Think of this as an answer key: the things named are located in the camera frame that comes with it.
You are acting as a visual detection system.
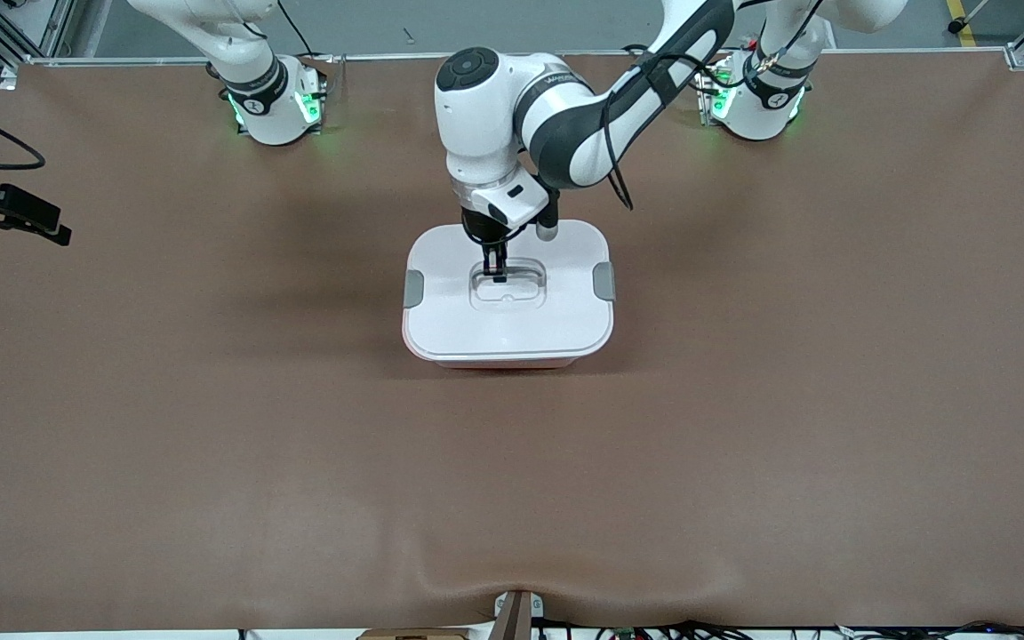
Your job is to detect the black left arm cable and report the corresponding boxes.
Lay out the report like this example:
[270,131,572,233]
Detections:
[605,0,828,212]

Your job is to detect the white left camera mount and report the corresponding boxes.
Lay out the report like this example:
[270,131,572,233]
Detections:
[461,172,551,230]

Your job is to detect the silver aluminium frame post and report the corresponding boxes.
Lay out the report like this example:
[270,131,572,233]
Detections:
[36,0,79,59]

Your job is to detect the brown cardboard piece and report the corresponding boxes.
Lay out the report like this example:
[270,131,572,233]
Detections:
[356,627,475,640]

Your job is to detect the white box lid grey clasps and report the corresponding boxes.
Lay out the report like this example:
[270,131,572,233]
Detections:
[401,219,617,361]

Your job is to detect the brown table mat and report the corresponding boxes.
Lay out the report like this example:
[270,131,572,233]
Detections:
[0,49,1024,634]

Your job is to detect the silver bracket with brown post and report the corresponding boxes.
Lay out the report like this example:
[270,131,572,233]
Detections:
[492,588,546,640]

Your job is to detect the black left base cables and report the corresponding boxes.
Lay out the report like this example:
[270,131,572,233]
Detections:
[621,42,717,92]

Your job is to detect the long silver table rail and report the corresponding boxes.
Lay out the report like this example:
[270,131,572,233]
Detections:
[10,49,1024,68]

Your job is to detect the black stand foot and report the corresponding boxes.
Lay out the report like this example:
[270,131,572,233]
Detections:
[946,0,993,36]

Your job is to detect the pink plastic box base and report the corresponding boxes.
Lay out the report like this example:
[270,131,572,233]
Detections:
[423,352,593,371]

